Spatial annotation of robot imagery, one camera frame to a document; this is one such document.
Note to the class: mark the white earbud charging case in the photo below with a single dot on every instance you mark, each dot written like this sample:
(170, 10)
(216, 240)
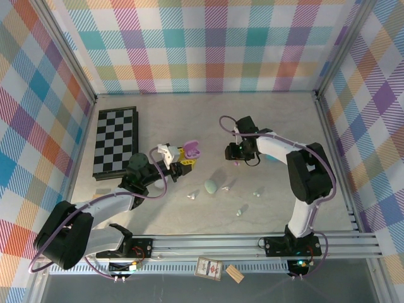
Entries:
(159, 184)

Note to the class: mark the mint green egg half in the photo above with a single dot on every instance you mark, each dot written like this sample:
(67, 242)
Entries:
(210, 186)

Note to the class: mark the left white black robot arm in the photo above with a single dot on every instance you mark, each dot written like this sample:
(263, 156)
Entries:
(63, 240)

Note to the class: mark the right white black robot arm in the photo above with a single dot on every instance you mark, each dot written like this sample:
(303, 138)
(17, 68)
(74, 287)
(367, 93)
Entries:
(312, 173)

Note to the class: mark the black grey folding chessboard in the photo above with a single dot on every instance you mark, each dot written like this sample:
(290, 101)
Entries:
(113, 139)

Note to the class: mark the black controller board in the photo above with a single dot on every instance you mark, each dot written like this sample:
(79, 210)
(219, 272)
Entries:
(123, 266)
(300, 265)

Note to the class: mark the wooden block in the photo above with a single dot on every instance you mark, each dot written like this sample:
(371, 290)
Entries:
(235, 273)

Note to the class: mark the aluminium side rail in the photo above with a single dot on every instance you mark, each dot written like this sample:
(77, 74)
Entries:
(75, 164)
(326, 126)

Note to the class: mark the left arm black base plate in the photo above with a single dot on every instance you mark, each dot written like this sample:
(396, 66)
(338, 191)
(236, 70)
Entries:
(142, 247)

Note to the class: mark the long aluminium mounting rail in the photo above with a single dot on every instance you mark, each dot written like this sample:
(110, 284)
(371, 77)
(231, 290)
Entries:
(205, 246)

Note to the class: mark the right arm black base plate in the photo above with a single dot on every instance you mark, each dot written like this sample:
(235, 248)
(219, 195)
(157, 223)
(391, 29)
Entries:
(274, 246)

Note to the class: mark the aluminium frame post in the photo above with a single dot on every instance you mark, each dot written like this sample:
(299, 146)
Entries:
(344, 47)
(64, 47)

